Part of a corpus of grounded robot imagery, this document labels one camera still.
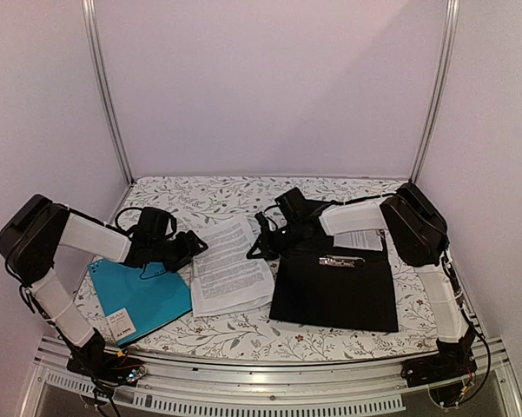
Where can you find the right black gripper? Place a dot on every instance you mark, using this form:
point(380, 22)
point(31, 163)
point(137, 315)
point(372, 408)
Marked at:
point(267, 251)

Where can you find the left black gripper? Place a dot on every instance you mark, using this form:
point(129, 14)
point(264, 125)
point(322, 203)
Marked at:
point(188, 248)

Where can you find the printed paper sheet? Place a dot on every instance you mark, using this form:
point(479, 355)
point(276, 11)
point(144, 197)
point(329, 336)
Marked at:
point(224, 280)
point(361, 240)

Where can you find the black clip folder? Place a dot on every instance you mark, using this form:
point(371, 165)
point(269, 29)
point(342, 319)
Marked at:
point(320, 285)

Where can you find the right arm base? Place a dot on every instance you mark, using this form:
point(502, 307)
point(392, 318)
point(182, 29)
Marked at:
point(453, 360)

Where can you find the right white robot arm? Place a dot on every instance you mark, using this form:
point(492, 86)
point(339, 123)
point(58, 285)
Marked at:
point(418, 231)

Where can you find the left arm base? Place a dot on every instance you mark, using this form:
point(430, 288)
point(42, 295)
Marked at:
point(113, 370)

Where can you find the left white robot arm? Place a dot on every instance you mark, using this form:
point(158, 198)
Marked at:
point(31, 240)

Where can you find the blue folder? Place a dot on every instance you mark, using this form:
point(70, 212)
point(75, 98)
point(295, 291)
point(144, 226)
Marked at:
point(138, 301)

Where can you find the floral tablecloth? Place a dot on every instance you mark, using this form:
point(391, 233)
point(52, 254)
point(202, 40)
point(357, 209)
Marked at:
point(202, 201)

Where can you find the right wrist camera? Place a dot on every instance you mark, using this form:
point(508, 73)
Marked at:
point(291, 204)

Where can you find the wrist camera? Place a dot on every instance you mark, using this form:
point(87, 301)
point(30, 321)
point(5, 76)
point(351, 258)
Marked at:
point(291, 204)
point(155, 224)

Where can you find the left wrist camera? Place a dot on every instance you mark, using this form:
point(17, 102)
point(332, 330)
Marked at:
point(155, 224)

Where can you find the front aluminium rail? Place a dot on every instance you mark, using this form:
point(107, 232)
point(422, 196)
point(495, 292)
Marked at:
point(186, 385)

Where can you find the left aluminium frame post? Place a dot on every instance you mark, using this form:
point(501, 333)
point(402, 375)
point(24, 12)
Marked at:
point(102, 81)

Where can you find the aluminium frame post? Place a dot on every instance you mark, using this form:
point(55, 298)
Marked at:
point(102, 81)
point(439, 85)

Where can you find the right aluminium frame post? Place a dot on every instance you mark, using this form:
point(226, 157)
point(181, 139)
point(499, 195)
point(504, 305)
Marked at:
point(439, 85)

